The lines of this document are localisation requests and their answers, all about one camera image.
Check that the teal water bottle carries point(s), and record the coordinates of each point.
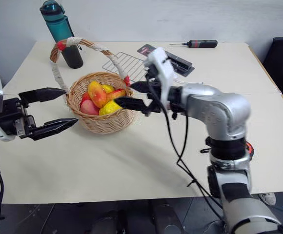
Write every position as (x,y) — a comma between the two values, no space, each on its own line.
(59,29)

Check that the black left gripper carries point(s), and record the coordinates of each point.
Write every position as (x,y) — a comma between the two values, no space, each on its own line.
(11,114)

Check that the orange black round object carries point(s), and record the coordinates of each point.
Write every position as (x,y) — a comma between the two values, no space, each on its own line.
(250,149)

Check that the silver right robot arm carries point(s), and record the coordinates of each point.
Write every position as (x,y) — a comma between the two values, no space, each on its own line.
(229,109)

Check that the black packaged tool card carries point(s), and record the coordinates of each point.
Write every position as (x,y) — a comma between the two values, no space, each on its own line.
(180,64)

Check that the orange red elongated fruit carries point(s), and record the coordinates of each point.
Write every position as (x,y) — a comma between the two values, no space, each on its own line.
(115,93)

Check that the black red screwdriver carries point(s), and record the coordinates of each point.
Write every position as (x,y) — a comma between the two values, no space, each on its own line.
(202,44)

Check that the pink red peach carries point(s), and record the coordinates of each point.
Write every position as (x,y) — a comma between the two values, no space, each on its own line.
(89,108)

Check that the white shoe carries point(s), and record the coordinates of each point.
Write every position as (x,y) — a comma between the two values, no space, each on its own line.
(268,198)

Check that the small yellow lemon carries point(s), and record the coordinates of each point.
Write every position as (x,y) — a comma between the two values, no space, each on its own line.
(108,88)

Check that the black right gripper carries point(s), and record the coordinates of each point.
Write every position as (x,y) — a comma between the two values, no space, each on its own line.
(158,97)

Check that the small red fruit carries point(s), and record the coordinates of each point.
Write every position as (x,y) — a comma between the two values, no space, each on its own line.
(86,96)

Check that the large orange yellow mango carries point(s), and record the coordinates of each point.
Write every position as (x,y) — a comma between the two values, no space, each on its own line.
(96,93)

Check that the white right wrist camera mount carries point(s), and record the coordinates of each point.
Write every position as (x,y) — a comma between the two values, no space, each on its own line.
(164,70)

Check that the large yellow fruit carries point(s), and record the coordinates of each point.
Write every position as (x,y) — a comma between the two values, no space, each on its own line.
(108,108)

